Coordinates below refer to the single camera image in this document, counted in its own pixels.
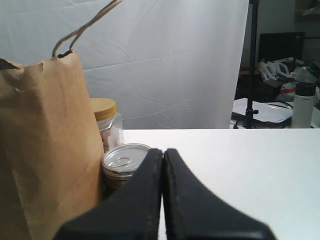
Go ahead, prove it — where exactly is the black monitor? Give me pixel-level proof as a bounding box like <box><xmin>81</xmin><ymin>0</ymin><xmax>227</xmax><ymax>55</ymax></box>
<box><xmin>258</xmin><ymin>32</ymin><xmax>305</xmax><ymax>71</ymax></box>

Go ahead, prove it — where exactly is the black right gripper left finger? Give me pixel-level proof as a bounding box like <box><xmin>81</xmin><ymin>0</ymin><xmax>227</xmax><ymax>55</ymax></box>
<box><xmin>55</xmin><ymin>149</ymin><xmax>163</xmax><ymax>240</ymax></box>

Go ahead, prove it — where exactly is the black light stand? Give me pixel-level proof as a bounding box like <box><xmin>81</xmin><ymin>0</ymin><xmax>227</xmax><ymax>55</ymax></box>
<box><xmin>242</xmin><ymin>0</ymin><xmax>260</xmax><ymax>129</ymax></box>

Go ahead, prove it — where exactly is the dark can with pull-tab lid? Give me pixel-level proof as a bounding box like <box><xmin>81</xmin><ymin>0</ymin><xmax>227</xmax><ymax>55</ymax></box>
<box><xmin>101</xmin><ymin>143</ymin><xmax>151</xmax><ymax>197</ymax></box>

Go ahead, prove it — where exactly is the white thermos bottle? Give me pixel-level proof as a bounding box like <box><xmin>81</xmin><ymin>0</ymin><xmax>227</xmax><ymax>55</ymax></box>
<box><xmin>291</xmin><ymin>82</ymin><xmax>316</xmax><ymax>129</ymax></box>

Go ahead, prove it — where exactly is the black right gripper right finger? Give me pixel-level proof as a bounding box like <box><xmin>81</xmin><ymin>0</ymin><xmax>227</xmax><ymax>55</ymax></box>
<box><xmin>162</xmin><ymin>148</ymin><xmax>276</xmax><ymax>240</ymax></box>

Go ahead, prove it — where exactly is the white backdrop cloth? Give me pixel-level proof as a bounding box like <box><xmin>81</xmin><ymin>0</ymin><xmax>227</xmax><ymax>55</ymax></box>
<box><xmin>0</xmin><ymin>0</ymin><xmax>250</xmax><ymax>129</ymax></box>

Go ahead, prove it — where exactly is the clutter of boxes and bags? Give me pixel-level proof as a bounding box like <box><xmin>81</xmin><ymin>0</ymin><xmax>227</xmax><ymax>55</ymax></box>
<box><xmin>258</xmin><ymin>57</ymin><xmax>320</xmax><ymax>105</ymax></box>

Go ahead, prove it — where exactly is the white tray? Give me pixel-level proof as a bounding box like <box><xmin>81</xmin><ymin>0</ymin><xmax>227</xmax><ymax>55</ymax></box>
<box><xmin>232</xmin><ymin>98</ymin><xmax>293</xmax><ymax>123</ymax></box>

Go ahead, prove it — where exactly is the plastic jar yellow lid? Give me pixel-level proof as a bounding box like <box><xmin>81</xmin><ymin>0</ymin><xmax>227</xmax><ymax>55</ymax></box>
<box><xmin>90</xmin><ymin>97</ymin><xmax>124</xmax><ymax>152</ymax></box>

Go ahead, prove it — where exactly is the brown paper shopping bag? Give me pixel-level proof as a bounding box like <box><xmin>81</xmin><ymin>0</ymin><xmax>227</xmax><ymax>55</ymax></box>
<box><xmin>0</xmin><ymin>0</ymin><xmax>121</xmax><ymax>240</ymax></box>

